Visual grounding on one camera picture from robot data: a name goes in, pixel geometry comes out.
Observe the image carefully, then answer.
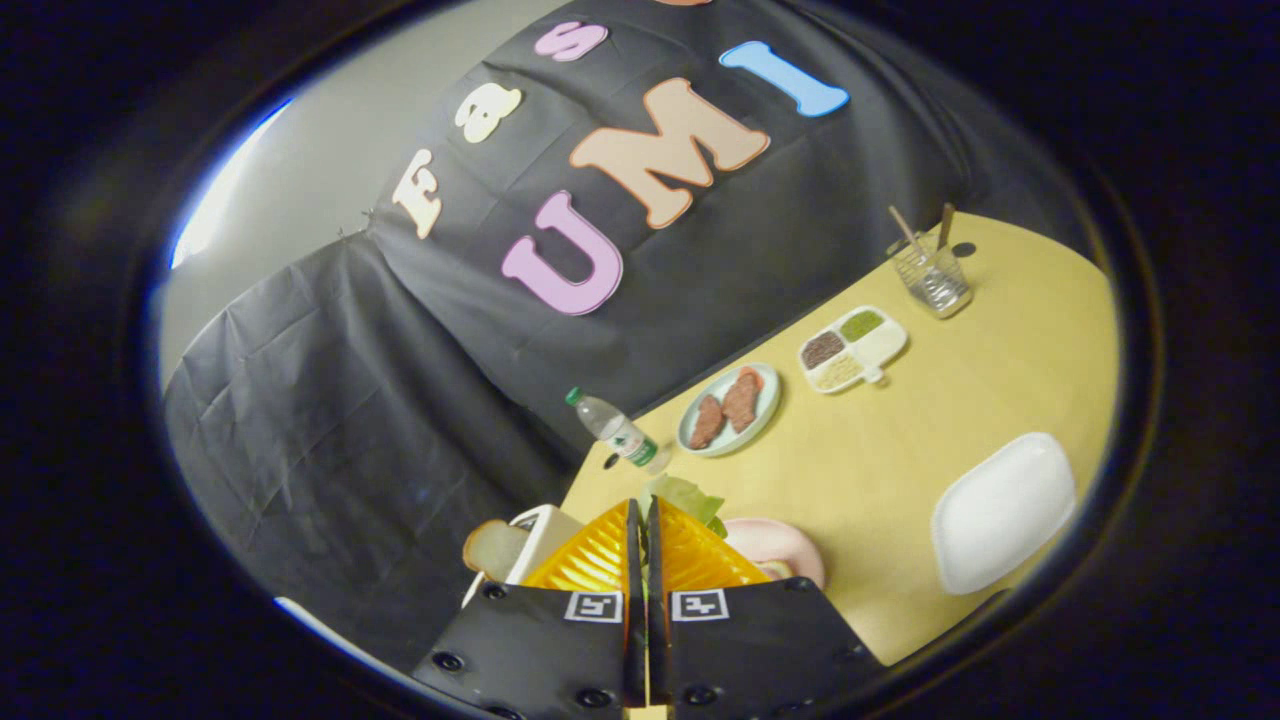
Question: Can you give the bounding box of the brown meat piece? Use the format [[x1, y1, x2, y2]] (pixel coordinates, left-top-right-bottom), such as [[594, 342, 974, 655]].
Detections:
[[722, 367, 766, 434], [688, 394, 725, 450]]

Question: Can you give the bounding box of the green lettuce leaf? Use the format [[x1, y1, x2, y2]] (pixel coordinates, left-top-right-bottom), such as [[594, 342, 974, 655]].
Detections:
[[640, 474, 728, 541]]

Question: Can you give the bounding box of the white divided seasoning dish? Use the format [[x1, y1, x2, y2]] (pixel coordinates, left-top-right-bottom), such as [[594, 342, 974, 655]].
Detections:
[[797, 305, 909, 395]]

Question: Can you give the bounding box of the pink round plate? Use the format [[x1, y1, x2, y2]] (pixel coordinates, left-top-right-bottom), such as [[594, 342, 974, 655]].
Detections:
[[722, 517, 827, 591]]

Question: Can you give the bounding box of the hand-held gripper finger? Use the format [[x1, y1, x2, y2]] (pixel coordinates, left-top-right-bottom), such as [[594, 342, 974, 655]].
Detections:
[[412, 497, 649, 713], [647, 495, 886, 713]]

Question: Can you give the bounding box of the black backdrop cloth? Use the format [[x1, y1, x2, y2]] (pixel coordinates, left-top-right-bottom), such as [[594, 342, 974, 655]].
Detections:
[[160, 0, 1091, 671]]

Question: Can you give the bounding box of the pale green round plate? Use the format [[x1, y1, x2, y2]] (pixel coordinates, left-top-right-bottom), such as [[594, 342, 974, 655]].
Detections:
[[677, 362, 782, 458]]

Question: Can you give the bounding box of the clear glass cup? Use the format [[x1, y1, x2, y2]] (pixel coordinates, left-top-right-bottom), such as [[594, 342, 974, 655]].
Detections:
[[886, 235, 973, 320]]

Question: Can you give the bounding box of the white rounded square plate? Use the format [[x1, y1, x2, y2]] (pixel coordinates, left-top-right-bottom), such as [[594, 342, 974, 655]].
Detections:
[[931, 432, 1078, 596]]

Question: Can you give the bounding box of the clear plastic water bottle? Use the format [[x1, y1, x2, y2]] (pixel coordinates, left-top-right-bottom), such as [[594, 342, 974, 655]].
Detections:
[[565, 387, 661, 471]]

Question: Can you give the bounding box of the white toaster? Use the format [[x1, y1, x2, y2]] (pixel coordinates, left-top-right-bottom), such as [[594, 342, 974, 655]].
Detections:
[[460, 503, 586, 611]]

